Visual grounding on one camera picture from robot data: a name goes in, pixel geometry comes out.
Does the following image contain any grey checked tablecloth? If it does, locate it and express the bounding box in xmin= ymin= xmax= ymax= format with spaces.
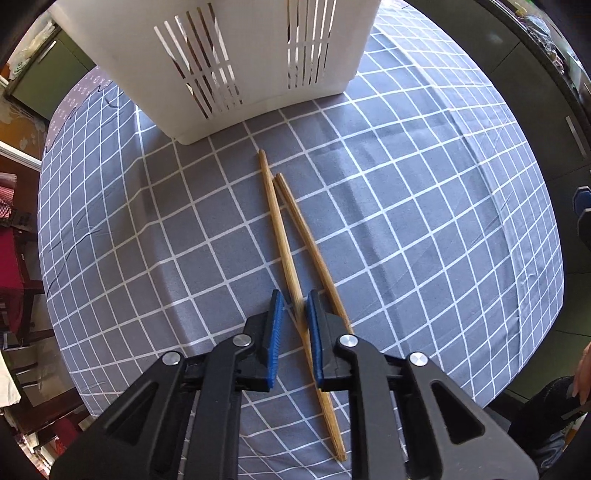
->
xmin=38 ymin=6 xmax=566 ymax=480

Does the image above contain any wooden glass-door cabinet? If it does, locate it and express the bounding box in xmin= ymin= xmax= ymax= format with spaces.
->
xmin=0 ymin=95 xmax=45 ymax=172

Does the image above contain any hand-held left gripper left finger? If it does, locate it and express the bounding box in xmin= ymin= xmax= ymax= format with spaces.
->
xmin=50 ymin=290 xmax=284 ymax=480

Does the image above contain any checked apron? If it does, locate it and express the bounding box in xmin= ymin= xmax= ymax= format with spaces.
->
xmin=0 ymin=171 xmax=20 ymax=228

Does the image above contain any red upholstered chair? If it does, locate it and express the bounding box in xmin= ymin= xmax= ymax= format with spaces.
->
xmin=0 ymin=225 xmax=46 ymax=348

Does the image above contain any white sheet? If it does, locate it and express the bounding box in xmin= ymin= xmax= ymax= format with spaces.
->
xmin=0 ymin=350 xmax=22 ymax=408

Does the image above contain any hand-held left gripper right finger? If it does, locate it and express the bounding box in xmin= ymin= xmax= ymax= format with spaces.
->
xmin=307 ymin=290 xmax=541 ymax=480

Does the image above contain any dark kitchen cabinet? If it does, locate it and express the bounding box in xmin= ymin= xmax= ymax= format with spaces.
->
xmin=475 ymin=0 xmax=591 ymax=278
xmin=8 ymin=27 xmax=99 ymax=121

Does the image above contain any dark hexagonal object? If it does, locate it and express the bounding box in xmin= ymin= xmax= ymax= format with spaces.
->
xmin=571 ymin=185 xmax=591 ymax=216

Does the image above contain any person's dark clothing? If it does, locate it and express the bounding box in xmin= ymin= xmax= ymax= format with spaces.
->
xmin=507 ymin=376 xmax=591 ymax=480

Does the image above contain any white plastic utensil holder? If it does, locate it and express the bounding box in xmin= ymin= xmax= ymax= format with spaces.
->
xmin=48 ymin=0 xmax=382 ymax=145

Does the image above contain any black kitchen countertop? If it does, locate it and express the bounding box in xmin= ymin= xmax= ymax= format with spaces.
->
xmin=512 ymin=0 xmax=591 ymax=100

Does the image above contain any purple patterned table cover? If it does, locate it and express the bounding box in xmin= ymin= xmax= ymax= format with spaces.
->
xmin=46 ymin=65 xmax=122 ymax=151

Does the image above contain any tan bamboo chopstick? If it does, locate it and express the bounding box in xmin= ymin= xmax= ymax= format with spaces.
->
xmin=273 ymin=173 xmax=352 ymax=333
xmin=257 ymin=149 xmax=348 ymax=463

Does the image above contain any person's right hand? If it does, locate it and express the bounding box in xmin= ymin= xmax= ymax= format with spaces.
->
xmin=574 ymin=342 xmax=591 ymax=401

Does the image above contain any silver cabinet handle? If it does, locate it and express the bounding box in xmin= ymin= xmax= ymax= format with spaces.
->
xmin=565 ymin=115 xmax=590 ymax=156
xmin=31 ymin=40 xmax=59 ymax=66

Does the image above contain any dark wooden chair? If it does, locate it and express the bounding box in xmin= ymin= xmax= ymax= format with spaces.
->
xmin=8 ymin=346 xmax=94 ymax=449

